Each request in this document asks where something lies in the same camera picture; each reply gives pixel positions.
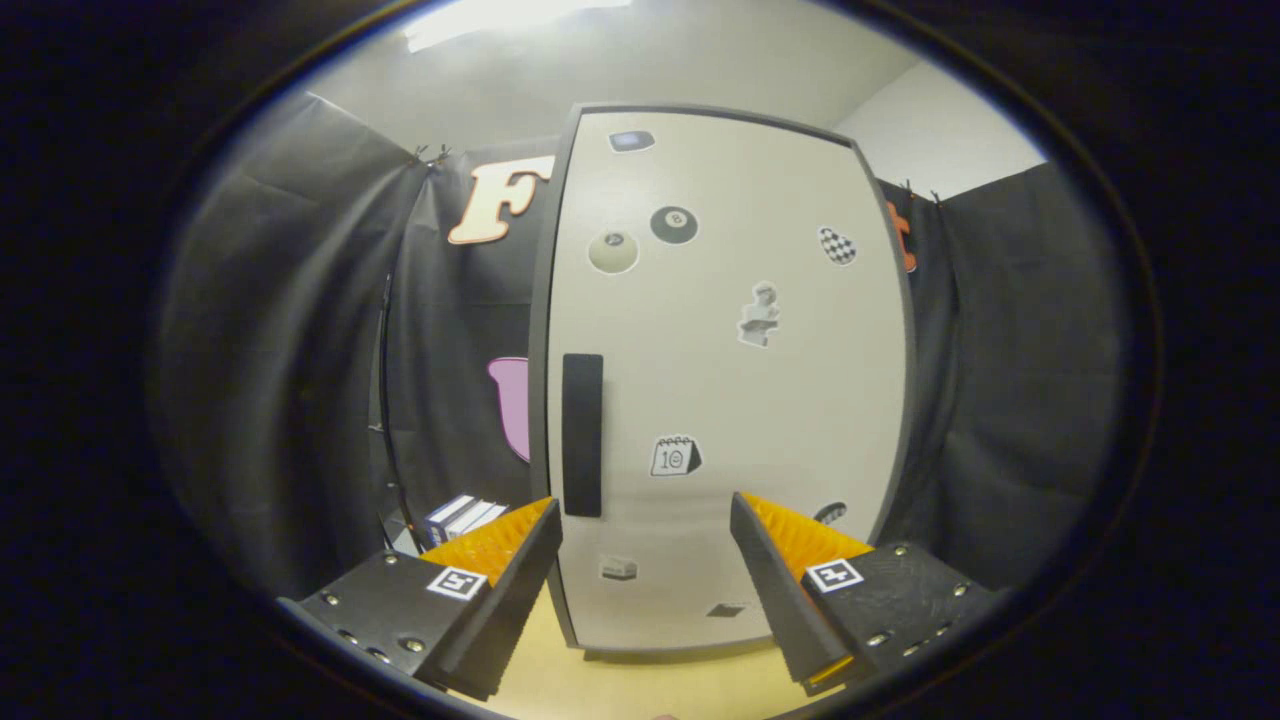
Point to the black backdrop stand pole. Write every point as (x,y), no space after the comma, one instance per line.
(384,400)

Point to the grey cabinet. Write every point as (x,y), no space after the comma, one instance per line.
(537,300)

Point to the black backdrop cloth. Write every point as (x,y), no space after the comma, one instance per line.
(280,350)

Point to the white cabinet door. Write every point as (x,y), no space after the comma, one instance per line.
(720,400)

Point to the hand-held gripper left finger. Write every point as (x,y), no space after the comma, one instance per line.
(520,580)

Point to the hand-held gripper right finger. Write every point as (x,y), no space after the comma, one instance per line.
(770,580)

